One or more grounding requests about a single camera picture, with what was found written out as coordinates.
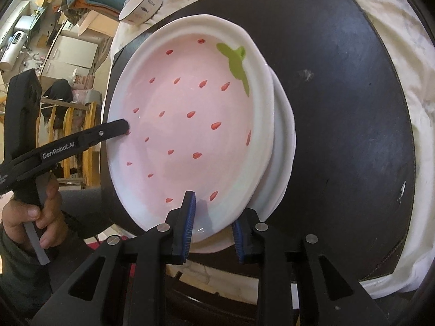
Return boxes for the pink strawberry plate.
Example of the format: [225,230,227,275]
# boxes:
[189,67,298,253]
[106,15,274,242]

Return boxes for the pink strawberry plate back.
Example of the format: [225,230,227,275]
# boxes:
[106,15,274,242]

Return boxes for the white bowl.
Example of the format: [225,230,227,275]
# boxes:
[118,0,163,25]

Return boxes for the person's left hand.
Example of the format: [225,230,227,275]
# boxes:
[1,175,69,252]

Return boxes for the yellow wooden rack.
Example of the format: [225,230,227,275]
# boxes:
[41,97,102,189]

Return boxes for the black bag on rack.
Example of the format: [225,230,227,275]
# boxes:
[41,79,73,130]

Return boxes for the black leather mat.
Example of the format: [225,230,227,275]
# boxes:
[100,0,417,283]

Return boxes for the white kitchen cabinets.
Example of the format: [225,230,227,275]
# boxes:
[40,35,98,80]

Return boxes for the white water heater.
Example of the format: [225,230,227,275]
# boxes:
[0,31,28,71]

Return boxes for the pink bedside table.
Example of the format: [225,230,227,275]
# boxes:
[78,10,119,37]

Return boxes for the white floral bed sheet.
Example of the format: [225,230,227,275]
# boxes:
[110,0,434,299]

